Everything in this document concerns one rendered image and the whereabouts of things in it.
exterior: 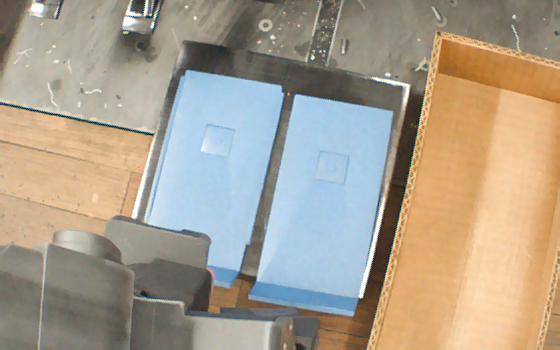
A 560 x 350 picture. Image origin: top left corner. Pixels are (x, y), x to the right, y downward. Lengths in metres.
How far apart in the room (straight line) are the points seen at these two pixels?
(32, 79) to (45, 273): 0.40
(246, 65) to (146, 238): 0.20
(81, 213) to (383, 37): 0.26
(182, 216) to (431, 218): 0.17
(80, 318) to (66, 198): 0.34
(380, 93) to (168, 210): 0.17
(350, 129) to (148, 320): 0.29
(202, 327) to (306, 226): 0.24
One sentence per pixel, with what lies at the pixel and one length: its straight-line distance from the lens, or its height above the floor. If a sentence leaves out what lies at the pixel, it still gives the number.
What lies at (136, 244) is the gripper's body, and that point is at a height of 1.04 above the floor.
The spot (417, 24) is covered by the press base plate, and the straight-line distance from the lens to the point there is 0.92.
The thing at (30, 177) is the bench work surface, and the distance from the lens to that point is 0.91.
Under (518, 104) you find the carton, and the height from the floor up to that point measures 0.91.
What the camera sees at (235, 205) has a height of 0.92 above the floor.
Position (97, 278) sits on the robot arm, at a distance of 0.58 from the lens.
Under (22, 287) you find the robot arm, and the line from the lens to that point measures 0.56.
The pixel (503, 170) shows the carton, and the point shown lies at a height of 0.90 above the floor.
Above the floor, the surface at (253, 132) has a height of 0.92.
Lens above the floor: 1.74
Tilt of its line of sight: 72 degrees down
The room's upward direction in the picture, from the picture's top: 11 degrees counter-clockwise
